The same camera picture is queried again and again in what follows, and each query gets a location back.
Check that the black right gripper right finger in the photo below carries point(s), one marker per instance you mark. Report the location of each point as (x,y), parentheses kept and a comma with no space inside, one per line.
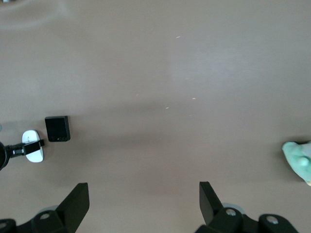
(213,213)

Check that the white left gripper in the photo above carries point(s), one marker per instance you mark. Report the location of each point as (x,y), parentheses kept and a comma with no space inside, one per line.
(3,157)

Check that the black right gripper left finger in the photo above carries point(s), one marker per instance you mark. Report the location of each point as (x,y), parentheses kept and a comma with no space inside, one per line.
(73,208)

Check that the white computer mouse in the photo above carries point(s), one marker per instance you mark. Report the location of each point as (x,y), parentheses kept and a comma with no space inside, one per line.
(35,159)

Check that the black folded flip phone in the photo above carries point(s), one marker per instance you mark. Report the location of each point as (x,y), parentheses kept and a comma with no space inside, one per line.
(57,127)

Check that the green dinosaur plush toy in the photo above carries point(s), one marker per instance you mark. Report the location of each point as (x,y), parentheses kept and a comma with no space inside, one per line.
(297,157)

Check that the brown table cover mat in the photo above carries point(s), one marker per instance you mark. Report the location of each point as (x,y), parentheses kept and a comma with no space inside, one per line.
(158,85)

